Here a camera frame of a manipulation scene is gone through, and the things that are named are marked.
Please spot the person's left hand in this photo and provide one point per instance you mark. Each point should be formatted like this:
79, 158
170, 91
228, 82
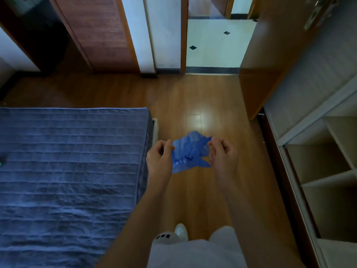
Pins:
157, 167

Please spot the white shoe with black marks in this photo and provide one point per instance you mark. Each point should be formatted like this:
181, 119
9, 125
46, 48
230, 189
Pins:
166, 238

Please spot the person's left forearm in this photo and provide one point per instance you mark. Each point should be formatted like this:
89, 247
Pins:
139, 220

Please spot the person's white clothing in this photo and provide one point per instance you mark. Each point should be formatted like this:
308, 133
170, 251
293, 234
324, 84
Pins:
195, 253

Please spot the brown wooden sliding door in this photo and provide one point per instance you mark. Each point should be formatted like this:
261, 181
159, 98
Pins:
103, 33

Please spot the person's right thumb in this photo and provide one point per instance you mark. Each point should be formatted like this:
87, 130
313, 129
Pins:
212, 156

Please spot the person's left thumb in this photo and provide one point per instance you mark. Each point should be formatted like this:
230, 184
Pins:
169, 149

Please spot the bed with blue quilted cover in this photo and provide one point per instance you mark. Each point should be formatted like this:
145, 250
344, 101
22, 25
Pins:
69, 178

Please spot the grey textured wardrobe door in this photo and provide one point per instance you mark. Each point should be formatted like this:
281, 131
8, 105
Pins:
315, 66

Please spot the white bed frame corner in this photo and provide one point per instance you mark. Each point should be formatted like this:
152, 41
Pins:
155, 132

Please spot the silver door lock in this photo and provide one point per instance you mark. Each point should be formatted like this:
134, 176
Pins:
315, 13

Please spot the orange wooden door frame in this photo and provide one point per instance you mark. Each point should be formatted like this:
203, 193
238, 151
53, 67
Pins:
184, 33

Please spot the person's right hand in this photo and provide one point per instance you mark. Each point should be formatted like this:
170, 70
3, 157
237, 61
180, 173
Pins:
225, 164

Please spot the person's right forearm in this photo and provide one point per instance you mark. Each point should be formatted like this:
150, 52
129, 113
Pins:
251, 220

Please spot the blue plastic bag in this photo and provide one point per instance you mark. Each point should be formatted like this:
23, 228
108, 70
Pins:
189, 152

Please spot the white wardrobe with shelves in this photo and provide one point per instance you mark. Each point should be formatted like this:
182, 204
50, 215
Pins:
320, 178

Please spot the brown wooden room door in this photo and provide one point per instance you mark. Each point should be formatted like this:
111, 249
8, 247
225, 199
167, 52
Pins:
265, 52

